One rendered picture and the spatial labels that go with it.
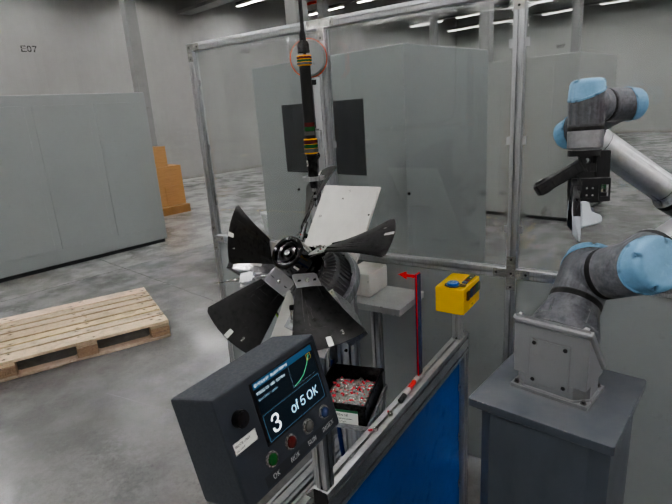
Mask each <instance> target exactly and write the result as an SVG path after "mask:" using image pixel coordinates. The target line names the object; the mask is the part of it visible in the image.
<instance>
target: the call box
mask: <svg viewBox="0 0 672 504"><path fill-rule="evenodd" d="M468 276H469V275H467V274H459V273H452V274H450V275H449V276H448V277H447V278H446V279H444V280H443V281H442V282H441V283H439V284H438V285H437V286H436V287H435V291H436V311H440V312H446V313H452V314H457V315H464V314H465V313H466V312H467V311H468V310H469V309H470V308H471V307H472V306H473V305H474V304H475V303H476V302H477V301H478V300H479V291H478V292H477V293H476V294H475V295H473V297H472V298H470V300H469V301H466V298H467V292H468V291H470V289H471V288H472V287H473V286H474V285H475V284H476V283H477V282H478V281H479V276H475V277H474V278H473V279H472V280H471V281H470V282H468V283H467V284H466V287H459V286H456V287H450V286H447V282H448V281H450V280H454V281H459V285H460V284H462V281H464V280H465V279H466V278H467V277H468Z"/></svg>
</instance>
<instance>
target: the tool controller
mask: <svg viewBox="0 0 672 504"><path fill-rule="evenodd" d="M280 401H281V402H282V405H283V408H284V411H285V414H286V417H287V420H288V424H289V428H288V429H287V430H286V431H285V432H283V433H282V434H281V435H280V436H279V437H278V438H277V439H275V440H274V441H273V442H272V443H270V440H269V437H268V434H267V431H266V427H265V424H264V421H263V418H262V415H264V414H265V413H266V412H267V411H269V410H270V409H271V408H273V407H274V406H275V405H276V404H278V403H279V402H280ZM171 403H172V406H173V409H174V412H175V415H176V417H177V420H178V423H179V426H180V429H181V432H182V435H183V438H184V440H185V443H186V446H187V449H188V452H189V455H190V458H191V460H192V463H193V466H194V469H195V472H196V475H197V478H198V480H199V483H200V486H201V489H202V492H203V495H204V498H205V500H206V501H207V502H211V503H216V504H257V503H258V502H259V501H260V500H261V499H262V498H263V497H264V496H265V495H266V494H267V493H268V492H269V491H270V490H271V489H272V488H273V487H274V486H275V485H276V484H277V483H278V482H279V481H280V480H281V479H282V478H284V477H285V476H286V475H287V474H288V473H289V472H290V471H291V470H292V469H293V468H294V467H295V466H296V465H297V464H298V463H299V462H300V461H301V460H302V459H303V458H304V457H305V456H306V455H307V454H308V453H309V452H310V451H311V450H312V449H313V448H314V447H315V446H316V445H317V444H318V443H319V442H320V441H321V440H322V439H323V438H324V437H325V436H326V435H327V434H328V433H329V432H330V431H331V430H332V429H333V428H334V427H335V426H336V425H338V423H339V420H338V417H337V413H336V410H335V407H334V404H333V400H332V397H331V394H330V391H329V387H328V384H327V381H326V377H325V374H324V371H323V368H322V364H321V361H320V358H319V355H318V351H317V348H316V345H315V341H314V338H313V336H312V334H303V335H289V336H275V337H271V338H270V339H268V340H266V341H265V342H263V343H261V344H260V345H258V346H256V347H255V348H253V349H252V350H250V351H248V352H247V353H245V354H243V355H242V356H240V357H238V358H237V359H235V360H234V361H232V362H230V363H229V364H227V365H225V366H224V367H222V368H221V369H219V370H217V371H216V372H214V373H212V374H211V375H209V376H207V377H206V378H204V379H203V380H201V381H199V382H198V383H196V384H194V385H193V386H191V387H189V388H188V389H186V390H185V391H183V392H181V393H180V394H178V395H176V396H175V397H173V398H172V399H171ZM323 404H324V405H327V406H328V408H329V415H328V417H327V418H326V419H321V418H320V416H319V409H320V407H321V405H323ZM307 418H309V419H311V420H312V421H313V424H314V428H313V431H312V432H311V433H310V434H305V433H304V431H303V423H304V421H305V420H306V419H307ZM289 434H294V435H295V436H296V438H297V444H296V447H295V448H294V449H293V450H288V449H287V448H286V446H285V440H286V437H287V436H288V435H289ZM271 450H274V451H276V452H277V453H278V463H277V465H276V466H275V467H273V468H269V467H268V466H267V465H266V456H267V454H268V452H269V451H271Z"/></svg>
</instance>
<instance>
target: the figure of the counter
mask: <svg viewBox="0 0 672 504"><path fill-rule="evenodd" d="M262 418H263V421H264V424H265V427H266V431H267V434H268V437H269V440H270V443H272V442H273V441H274V440H275V439H277V438H278V437H279V436H280V435H281V434H282V433H283V432H285V431H286V430H287V429H288V428H289V424H288V420H287V417H286V414H285V411H284V408H283V405H282V402H281V401H280V402H279V403H278V404H276V405H275V406H274V407H273V408H271V409H270V410H269V411H267V412H266V413H265V414H264V415H262Z"/></svg>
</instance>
